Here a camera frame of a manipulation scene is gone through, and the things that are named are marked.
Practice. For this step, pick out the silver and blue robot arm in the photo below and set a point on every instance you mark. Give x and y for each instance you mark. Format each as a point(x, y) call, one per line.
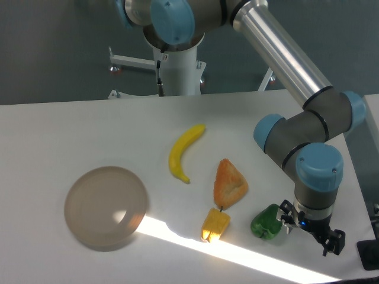
point(298, 145)

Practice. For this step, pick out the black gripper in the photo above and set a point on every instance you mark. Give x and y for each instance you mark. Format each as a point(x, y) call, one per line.
point(315, 222)

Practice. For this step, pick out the green bell pepper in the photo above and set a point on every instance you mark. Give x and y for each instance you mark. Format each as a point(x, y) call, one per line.
point(265, 225)

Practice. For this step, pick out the yellow bell pepper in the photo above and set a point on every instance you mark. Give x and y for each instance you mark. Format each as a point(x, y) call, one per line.
point(214, 225)

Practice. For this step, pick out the black device at table edge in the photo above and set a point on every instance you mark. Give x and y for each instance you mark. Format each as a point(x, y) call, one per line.
point(368, 249)

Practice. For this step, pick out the white side table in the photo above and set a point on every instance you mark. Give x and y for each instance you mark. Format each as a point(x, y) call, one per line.
point(372, 102)

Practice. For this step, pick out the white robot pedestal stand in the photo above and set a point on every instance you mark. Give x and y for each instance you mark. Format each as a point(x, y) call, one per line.
point(218, 62)

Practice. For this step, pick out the yellow banana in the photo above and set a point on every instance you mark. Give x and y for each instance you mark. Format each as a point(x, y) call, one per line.
point(186, 139)

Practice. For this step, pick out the translucent brown round plate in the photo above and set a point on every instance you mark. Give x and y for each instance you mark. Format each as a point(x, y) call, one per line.
point(105, 206)

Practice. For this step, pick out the orange bell pepper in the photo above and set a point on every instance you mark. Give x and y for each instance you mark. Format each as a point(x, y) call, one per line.
point(230, 186)

